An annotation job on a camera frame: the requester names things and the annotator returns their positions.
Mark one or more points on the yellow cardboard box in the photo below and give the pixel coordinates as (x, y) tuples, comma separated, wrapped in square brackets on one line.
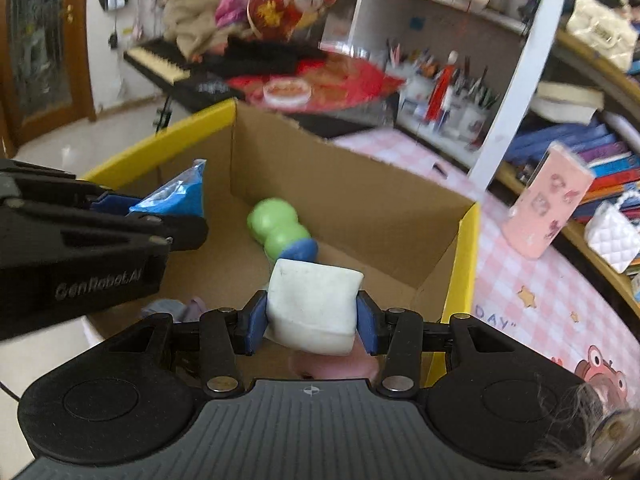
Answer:
[(273, 190)]

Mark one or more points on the white squishy block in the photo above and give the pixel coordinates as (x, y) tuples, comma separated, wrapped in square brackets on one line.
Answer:
[(312, 307)]

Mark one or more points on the cream quilted handbag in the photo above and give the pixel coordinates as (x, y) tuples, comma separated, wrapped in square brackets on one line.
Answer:
[(608, 31)]

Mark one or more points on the red foil bag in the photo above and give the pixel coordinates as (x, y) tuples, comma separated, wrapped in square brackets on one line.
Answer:
[(338, 82)]

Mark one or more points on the black electric keyboard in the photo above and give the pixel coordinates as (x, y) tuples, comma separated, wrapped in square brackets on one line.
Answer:
[(192, 87)]

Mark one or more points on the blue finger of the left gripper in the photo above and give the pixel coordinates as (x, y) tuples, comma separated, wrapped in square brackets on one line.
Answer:
[(111, 203)]

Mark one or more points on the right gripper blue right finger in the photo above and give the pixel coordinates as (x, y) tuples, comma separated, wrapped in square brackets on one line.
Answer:
[(396, 335)]

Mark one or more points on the white cubby shelf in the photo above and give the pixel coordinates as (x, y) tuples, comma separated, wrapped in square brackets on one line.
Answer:
[(509, 55)]

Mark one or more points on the pink round plush toy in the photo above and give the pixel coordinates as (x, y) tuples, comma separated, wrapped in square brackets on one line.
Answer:
[(358, 364)]

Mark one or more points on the blue plastic packet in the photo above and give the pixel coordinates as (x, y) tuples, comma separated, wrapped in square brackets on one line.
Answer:
[(181, 196)]

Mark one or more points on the tape roll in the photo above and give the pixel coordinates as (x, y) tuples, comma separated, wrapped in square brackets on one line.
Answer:
[(286, 92)]

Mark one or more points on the green frog toy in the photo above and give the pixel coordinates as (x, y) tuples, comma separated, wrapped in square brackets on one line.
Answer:
[(274, 223)]

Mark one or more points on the beige crumpled cloth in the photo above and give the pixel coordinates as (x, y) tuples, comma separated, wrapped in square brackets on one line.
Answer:
[(199, 26)]

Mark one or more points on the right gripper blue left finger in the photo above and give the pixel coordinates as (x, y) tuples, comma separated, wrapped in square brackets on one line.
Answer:
[(225, 334)]

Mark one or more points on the white quilted mini handbag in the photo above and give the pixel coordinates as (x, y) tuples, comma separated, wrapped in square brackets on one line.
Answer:
[(612, 236)]

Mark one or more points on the pink cylindrical holder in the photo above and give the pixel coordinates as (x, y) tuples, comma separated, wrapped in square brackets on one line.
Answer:
[(560, 182)]

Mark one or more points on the wooden bookshelf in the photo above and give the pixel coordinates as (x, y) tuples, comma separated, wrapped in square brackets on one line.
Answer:
[(579, 64)]

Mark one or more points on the pink checkered tablecloth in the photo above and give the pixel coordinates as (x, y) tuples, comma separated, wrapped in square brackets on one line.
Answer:
[(557, 304)]

